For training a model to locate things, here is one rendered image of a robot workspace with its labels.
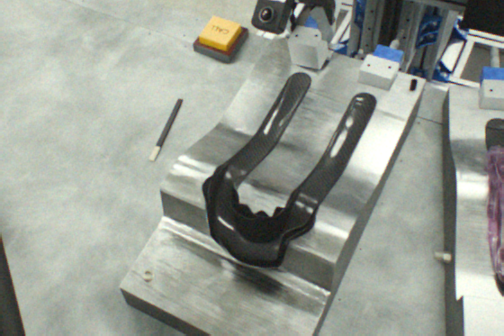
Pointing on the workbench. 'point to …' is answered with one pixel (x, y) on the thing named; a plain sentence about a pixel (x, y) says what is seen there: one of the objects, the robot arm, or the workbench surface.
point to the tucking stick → (165, 130)
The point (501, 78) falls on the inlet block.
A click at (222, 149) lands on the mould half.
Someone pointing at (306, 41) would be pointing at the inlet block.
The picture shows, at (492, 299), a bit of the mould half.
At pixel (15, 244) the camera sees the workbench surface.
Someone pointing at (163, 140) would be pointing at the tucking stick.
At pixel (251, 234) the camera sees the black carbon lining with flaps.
